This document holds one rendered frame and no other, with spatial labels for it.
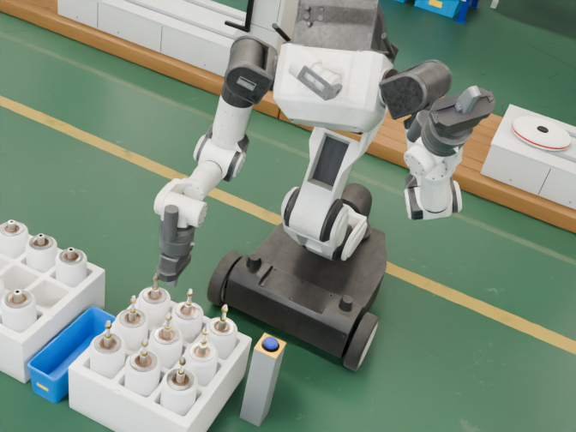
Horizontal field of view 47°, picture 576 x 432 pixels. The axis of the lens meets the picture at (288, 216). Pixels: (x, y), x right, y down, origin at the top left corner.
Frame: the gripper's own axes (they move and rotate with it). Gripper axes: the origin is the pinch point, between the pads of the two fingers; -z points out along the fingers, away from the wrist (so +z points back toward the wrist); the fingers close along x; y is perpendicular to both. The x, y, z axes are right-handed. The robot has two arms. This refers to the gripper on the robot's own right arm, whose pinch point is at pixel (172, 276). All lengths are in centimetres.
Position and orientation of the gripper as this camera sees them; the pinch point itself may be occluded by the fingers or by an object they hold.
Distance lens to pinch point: 183.6
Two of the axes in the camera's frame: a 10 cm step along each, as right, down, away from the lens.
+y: 9.2, 3.3, -1.8
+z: 1.7, -8.0, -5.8
